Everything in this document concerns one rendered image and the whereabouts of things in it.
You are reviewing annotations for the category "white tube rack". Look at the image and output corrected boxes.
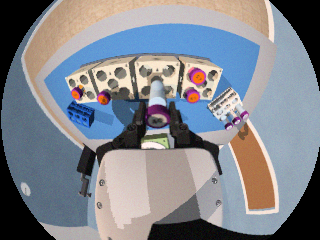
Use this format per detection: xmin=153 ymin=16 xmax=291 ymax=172
xmin=207 ymin=86 xmax=243 ymax=122

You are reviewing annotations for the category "blue tube rack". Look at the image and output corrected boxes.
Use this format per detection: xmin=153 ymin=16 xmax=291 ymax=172
xmin=66 ymin=101 xmax=94 ymax=128

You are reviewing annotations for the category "blue bench mat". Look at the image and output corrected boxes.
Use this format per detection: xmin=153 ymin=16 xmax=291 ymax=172
xmin=44 ymin=23 xmax=260 ymax=139

